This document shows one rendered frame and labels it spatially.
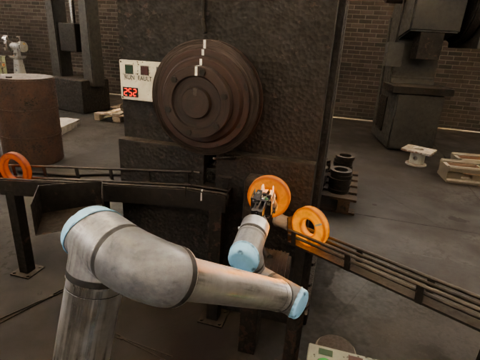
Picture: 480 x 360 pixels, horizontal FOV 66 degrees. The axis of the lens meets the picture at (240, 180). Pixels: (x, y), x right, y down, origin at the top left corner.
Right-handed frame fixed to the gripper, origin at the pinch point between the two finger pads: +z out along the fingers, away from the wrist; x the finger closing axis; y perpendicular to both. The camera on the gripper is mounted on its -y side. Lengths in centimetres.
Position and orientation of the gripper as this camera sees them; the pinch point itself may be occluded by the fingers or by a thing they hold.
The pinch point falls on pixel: (269, 191)
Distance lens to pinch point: 136.2
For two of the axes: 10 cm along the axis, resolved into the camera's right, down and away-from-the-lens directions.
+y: -0.1, -8.0, -6.0
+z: 2.8, -5.8, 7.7
